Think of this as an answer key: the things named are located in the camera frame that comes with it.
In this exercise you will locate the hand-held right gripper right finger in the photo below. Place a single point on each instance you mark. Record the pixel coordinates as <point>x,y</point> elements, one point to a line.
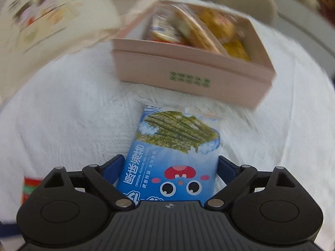
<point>227,170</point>

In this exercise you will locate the beige chair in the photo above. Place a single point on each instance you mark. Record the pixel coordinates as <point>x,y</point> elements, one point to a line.
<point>251,2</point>

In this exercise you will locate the yellow snack packet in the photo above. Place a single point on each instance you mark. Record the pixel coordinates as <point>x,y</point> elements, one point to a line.
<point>236,49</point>

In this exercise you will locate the pink cardboard box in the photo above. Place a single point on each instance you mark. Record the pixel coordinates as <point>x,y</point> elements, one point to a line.
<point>183,75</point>

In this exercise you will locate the white fluffy tablecloth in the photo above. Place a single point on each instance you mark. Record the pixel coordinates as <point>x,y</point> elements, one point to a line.
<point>65,123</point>

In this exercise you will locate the clear cracker packet orange ends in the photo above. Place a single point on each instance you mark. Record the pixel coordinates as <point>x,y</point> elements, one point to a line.
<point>196,31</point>

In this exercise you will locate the orange snack packet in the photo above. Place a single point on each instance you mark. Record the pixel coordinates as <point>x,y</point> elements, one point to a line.
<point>218,22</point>

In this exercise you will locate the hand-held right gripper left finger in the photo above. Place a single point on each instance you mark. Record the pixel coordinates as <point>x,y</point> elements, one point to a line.
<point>115,167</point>

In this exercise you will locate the red green snack packet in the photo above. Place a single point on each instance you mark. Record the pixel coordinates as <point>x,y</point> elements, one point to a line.
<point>31,188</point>

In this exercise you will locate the red blue label snack packet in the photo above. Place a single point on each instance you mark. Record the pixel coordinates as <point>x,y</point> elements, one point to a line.
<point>163,28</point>

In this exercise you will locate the blue seaweed snack packet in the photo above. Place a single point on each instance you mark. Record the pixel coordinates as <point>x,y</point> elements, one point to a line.
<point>170,162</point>

